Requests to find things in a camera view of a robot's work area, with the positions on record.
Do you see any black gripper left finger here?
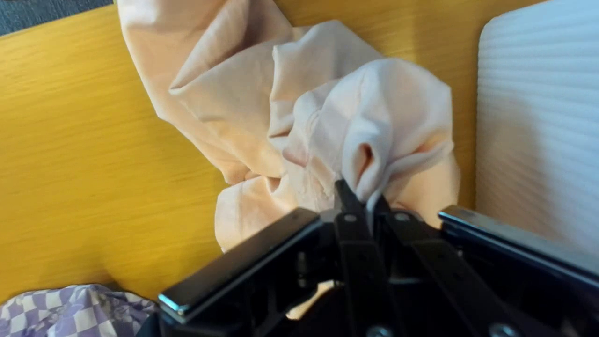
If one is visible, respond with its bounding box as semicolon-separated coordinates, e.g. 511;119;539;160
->
155;179;391;337

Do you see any purple white checkered cloth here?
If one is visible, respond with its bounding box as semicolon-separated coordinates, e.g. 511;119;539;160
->
0;284;161;337

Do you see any white plastic basket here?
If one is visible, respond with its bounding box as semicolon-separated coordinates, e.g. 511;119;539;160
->
473;0;599;259

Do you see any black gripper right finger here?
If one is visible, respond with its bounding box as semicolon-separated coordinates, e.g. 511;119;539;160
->
372;194;599;337

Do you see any peach beige cloth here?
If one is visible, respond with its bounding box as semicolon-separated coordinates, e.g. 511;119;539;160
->
116;0;464;323

